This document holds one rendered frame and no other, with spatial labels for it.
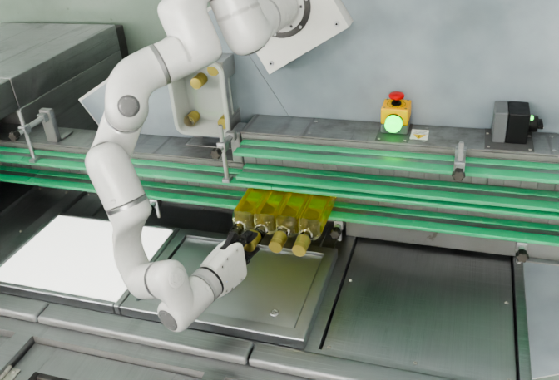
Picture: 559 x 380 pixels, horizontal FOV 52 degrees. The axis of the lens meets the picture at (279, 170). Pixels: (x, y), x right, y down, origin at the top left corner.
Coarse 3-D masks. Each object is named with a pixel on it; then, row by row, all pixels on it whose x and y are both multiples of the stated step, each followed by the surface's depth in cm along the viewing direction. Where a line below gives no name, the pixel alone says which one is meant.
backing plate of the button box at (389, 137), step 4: (412, 124) 154; (380, 128) 153; (380, 132) 151; (408, 132) 150; (376, 136) 149; (380, 136) 149; (384, 136) 149; (388, 136) 148; (392, 136) 148; (396, 136) 148; (400, 136) 148; (404, 136) 148; (408, 136) 148; (376, 140) 147; (380, 140) 147; (384, 140) 147; (388, 140) 147; (392, 140) 147; (396, 140) 146; (400, 140) 146; (404, 140) 146; (408, 140) 146
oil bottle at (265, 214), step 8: (272, 192) 154; (280, 192) 153; (288, 192) 154; (264, 200) 150; (272, 200) 150; (280, 200) 150; (264, 208) 147; (272, 208) 147; (256, 216) 144; (264, 216) 144; (272, 216) 144; (256, 224) 144; (264, 224) 143; (272, 224) 144; (272, 232) 145
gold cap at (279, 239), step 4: (276, 232) 139; (280, 232) 139; (276, 236) 137; (280, 236) 138; (284, 236) 139; (272, 240) 136; (276, 240) 136; (280, 240) 137; (284, 240) 138; (272, 244) 136; (276, 244) 136; (280, 244) 136; (272, 248) 137; (276, 248) 136; (280, 248) 136; (276, 252) 137
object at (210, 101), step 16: (208, 80) 165; (224, 80) 156; (176, 96) 165; (192, 96) 170; (208, 96) 168; (224, 96) 158; (176, 112) 166; (208, 112) 171; (224, 112) 161; (176, 128) 168; (192, 128) 169; (208, 128) 168
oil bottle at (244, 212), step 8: (248, 192) 154; (256, 192) 154; (264, 192) 154; (240, 200) 151; (248, 200) 151; (256, 200) 150; (240, 208) 148; (248, 208) 147; (256, 208) 148; (232, 216) 146; (240, 216) 145; (248, 216) 145; (248, 224) 145
